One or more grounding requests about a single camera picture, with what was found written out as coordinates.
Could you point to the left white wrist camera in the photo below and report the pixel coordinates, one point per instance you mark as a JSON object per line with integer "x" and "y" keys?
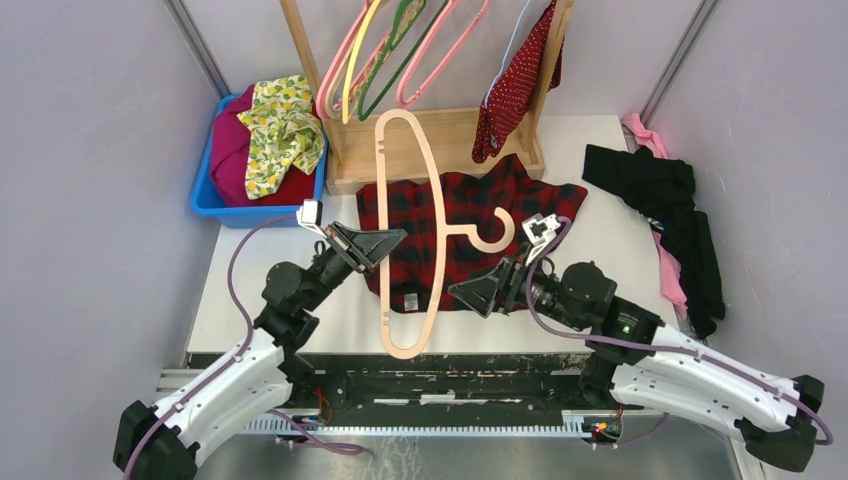
{"x": 309, "y": 216}

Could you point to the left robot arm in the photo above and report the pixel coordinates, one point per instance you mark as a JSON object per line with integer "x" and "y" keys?
{"x": 172, "y": 438}

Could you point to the red polka dot skirt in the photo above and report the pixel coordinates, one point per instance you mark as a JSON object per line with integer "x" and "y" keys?
{"x": 509, "y": 97}

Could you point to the pink hanger right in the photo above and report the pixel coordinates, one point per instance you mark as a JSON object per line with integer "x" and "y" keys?
{"x": 450, "y": 29}

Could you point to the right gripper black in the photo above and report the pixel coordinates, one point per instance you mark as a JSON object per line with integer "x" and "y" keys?
{"x": 479, "y": 293}

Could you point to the lemon print garment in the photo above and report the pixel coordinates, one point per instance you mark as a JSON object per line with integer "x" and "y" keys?
{"x": 284, "y": 134}

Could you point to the pink hanger left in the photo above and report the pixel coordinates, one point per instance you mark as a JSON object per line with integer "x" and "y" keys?
{"x": 334, "y": 101}

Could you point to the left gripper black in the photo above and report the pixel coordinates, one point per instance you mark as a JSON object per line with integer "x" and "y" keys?
{"x": 367, "y": 246}

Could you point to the white cable duct strip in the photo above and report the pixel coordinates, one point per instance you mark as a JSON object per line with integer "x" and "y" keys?
{"x": 269, "y": 424}

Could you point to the yellow hanger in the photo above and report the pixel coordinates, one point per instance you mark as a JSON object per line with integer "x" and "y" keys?
{"x": 354, "y": 66}

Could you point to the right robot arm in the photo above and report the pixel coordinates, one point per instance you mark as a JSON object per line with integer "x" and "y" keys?
{"x": 638, "y": 360}

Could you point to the wooden hanger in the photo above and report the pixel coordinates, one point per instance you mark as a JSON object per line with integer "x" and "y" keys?
{"x": 444, "y": 230}

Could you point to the pink hanger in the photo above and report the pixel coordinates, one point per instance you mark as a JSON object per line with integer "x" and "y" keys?
{"x": 334, "y": 101}
{"x": 450, "y": 29}

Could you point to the light blue wire hanger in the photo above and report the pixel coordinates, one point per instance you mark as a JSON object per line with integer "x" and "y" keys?
{"x": 507, "y": 51}

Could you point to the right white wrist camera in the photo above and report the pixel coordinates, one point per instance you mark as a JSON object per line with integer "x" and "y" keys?
{"x": 543, "y": 234}

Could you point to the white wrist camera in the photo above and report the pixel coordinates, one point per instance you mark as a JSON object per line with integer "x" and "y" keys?
{"x": 543, "y": 234}
{"x": 309, "y": 216}

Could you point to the red black plaid garment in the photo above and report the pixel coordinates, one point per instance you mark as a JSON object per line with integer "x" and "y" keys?
{"x": 468, "y": 200}

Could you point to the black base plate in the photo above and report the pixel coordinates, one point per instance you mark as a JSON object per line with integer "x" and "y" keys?
{"x": 446, "y": 390}

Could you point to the magenta garment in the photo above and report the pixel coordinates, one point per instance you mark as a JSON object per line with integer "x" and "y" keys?
{"x": 230, "y": 150}

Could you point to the pink garment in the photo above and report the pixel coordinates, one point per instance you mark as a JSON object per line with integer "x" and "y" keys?
{"x": 670, "y": 267}

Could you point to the wooden hanger rack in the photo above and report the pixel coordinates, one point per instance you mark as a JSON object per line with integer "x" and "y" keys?
{"x": 438, "y": 141}

